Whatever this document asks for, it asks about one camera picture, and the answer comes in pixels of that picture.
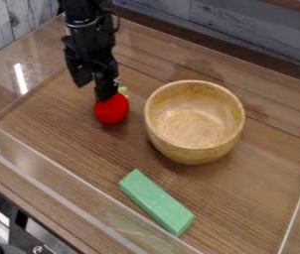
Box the green rectangular block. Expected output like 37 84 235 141
117 169 195 237

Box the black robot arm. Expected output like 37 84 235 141
61 0 119 101

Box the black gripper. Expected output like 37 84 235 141
63 16 119 101

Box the wooden bowl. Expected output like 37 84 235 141
143 80 245 165

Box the red plush strawberry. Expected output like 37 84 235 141
92 86 128 124

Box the black table leg bracket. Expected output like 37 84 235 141
8 209 56 254

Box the clear acrylic front barrier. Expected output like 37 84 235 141
0 129 202 254

